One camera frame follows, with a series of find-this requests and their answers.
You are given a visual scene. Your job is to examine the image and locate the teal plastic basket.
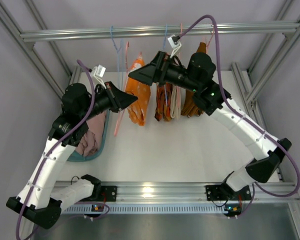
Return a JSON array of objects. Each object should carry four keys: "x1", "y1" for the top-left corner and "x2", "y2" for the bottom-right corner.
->
[{"x1": 67, "y1": 110, "x2": 110, "y2": 163}]

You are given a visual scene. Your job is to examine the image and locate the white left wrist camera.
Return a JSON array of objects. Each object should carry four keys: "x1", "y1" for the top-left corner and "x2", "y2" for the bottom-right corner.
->
[{"x1": 90, "y1": 64, "x2": 106, "y2": 88}]

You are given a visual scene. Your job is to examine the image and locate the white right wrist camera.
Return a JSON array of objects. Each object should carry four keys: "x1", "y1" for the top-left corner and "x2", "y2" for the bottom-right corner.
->
[{"x1": 167, "y1": 35, "x2": 182, "y2": 58}]

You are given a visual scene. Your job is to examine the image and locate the orange brown patterned trousers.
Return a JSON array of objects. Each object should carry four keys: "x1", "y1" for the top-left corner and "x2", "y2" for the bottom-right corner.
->
[{"x1": 154, "y1": 83, "x2": 173, "y2": 122}]

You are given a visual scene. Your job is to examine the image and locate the aluminium hanging rail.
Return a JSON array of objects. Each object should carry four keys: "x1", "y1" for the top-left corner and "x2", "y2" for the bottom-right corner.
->
[{"x1": 21, "y1": 20, "x2": 300, "y2": 42}]

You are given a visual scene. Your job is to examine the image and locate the aluminium left frame strut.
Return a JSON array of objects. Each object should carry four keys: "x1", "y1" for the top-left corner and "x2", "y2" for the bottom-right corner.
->
[{"x1": 0, "y1": 0, "x2": 73, "y2": 99}]

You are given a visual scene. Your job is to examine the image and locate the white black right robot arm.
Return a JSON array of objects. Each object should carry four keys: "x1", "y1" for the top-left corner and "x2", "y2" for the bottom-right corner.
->
[{"x1": 128, "y1": 51, "x2": 292, "y2": 199}]

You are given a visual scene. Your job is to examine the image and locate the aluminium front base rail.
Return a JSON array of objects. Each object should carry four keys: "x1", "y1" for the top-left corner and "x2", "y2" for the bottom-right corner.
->
[{"x1": 49, "y1": 181, "x2": 300, "y2": 204}]

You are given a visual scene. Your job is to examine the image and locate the aluminium frame strut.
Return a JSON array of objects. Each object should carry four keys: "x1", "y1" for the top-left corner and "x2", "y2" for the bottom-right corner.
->
[
  {"x1": 235, "y1": 0, "x2": 300, "y2": 174},
  {"x1": 0, "y1": 0, "x2": 73, "y2": 99}
]

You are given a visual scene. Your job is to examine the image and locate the orange white tie-dye trousers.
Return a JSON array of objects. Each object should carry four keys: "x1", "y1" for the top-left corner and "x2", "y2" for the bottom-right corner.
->
[{"x1": 124, "y1": 51, "x2": 151, "y2": 127}]

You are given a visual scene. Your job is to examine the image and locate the pink trousers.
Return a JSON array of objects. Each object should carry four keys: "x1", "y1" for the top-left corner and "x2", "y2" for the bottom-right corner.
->
[{"x1": 75, "y1": 111, "x2": 107, "y2": 157}]

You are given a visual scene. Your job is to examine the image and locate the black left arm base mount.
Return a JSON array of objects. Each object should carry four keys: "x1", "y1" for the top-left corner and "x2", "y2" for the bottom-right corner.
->
[{"x1": 96, "y1": 185, "x2": 118, "y2": 203}]

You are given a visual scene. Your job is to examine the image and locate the beige trousers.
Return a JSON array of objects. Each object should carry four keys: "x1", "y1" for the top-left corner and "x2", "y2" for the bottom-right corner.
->
[{"x1": 170, "y1": 85, "x2": 181, "y2": 120}]

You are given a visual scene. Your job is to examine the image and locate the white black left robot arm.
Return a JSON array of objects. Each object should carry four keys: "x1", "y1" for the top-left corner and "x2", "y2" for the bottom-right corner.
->
[{"x1": 6, "y1": 81, "x2": 138, "y2": 230}]

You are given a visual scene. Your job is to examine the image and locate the blue wire hanger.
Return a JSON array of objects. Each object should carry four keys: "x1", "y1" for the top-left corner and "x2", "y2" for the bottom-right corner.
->
[
  {"x1": 110, "y1": 25, "x2": 124, "y2": 89},
  {"x1": 161, "y1": 24, "x2": 168, "y2": 107}
]

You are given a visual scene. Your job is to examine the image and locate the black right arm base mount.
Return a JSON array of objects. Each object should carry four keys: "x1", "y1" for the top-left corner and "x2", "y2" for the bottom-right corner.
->
[{"x1": 205, "y1": 184, "x2": 253, "y2": 202}]

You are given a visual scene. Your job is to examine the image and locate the aluminium right frame strut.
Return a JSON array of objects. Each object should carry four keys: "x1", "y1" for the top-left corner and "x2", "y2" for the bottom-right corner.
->
[{"x1": 235, "y1": 0, "x2": 300, "y2": 174}]

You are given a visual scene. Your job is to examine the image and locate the grey slotted cable duct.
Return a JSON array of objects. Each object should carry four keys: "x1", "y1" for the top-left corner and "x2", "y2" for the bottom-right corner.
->
[{"x1": 63, "y1": 203, "x2": 230, "y2": 214}]

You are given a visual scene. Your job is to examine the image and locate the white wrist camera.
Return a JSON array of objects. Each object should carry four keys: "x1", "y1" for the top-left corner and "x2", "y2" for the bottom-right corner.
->
[
  {"x1": 90, "y1": 64, "x2": 106, "y2": 88},
  {"x1": 167, "y1": 35, "x2": 182, "y2": 58}
]

